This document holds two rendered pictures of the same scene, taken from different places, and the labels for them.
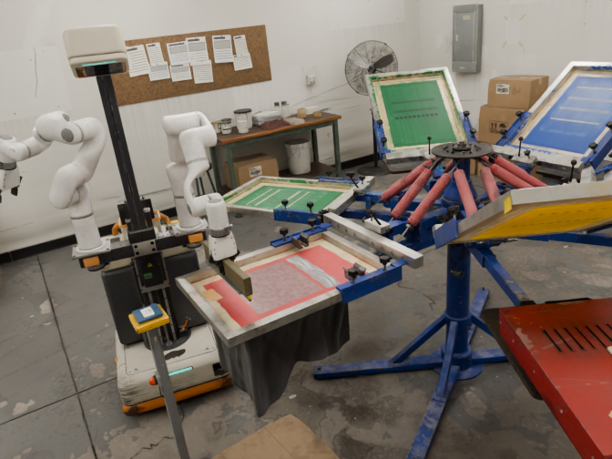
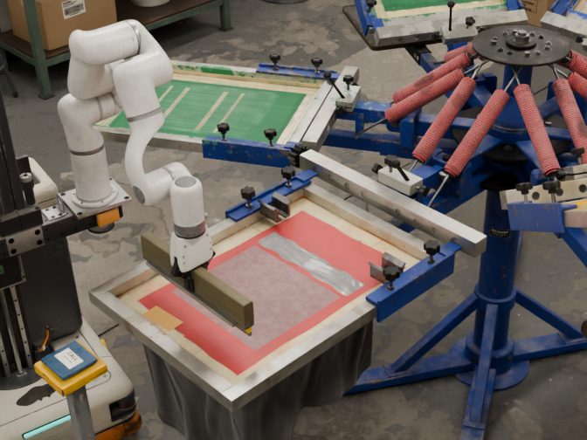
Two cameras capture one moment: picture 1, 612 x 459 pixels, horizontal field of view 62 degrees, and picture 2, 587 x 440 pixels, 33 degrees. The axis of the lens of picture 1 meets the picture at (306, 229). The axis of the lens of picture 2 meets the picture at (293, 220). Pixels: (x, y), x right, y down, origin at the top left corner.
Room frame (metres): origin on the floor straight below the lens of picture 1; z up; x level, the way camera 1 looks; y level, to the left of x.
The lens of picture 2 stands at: (-0.17, 0.53, 2.58)
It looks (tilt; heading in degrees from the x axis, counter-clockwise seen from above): 34 degrees down; 347
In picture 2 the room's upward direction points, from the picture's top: 2 degrees counter-clockwise
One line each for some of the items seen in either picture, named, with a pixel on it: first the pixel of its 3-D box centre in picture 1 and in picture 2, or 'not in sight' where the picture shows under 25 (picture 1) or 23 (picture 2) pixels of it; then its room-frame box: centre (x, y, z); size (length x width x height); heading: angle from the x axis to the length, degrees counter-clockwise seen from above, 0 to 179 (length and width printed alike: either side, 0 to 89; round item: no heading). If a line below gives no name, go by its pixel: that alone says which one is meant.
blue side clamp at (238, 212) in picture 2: (300, 239); (269, 203); (2.28, 0.04, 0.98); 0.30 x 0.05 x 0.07; 119
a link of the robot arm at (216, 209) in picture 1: (216, 209); (181, 191); (1.84, 0.34, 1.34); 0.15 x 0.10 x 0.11; 27
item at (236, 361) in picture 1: (231, 348); (195, 397); (1.78, 0.36, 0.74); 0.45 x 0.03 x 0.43; 29
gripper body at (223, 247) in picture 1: (222, 243); (191, 244); (1.80, 0.33, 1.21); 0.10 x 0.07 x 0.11; 119
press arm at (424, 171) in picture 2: (386, 230); (411, 185); (2.20, -0.38, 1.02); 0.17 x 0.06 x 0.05; 119
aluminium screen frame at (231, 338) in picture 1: (285, 277); (272, 278); (1.92, 0.11, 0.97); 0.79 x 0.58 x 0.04; 119
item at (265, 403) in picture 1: (304, 350); (314, 390); (1.72, 0.06, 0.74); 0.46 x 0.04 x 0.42; 119
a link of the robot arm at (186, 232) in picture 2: (221, 229); (191, 222); (1.81, 0.32, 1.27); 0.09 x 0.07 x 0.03; 119
